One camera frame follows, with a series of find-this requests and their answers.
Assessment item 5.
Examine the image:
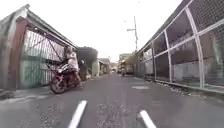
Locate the row of houses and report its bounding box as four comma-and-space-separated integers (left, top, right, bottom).
77, 46, 118, 79

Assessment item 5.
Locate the vehicle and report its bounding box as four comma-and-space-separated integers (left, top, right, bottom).
121, 63, 135, 78

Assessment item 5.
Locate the grey asphalt road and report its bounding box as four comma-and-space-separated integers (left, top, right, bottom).
0, 72, 224, 128

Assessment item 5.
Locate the utility pole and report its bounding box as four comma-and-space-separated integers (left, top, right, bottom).
126, 15, 140, 52

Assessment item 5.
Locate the person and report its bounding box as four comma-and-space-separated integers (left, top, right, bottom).
65, 46, 84, 89

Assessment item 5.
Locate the red motorcycle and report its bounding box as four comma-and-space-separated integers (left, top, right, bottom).
45, 60, 83, 95

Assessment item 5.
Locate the robot's own part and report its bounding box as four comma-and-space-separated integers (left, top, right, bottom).
139, 110, 157, 128
67, 100, 88, 128

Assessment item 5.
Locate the green metal gate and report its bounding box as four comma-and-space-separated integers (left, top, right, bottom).
0, 3, 78, 91

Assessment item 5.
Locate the wire mesh fence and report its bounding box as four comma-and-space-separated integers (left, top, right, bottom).
133, 0, 224, 94

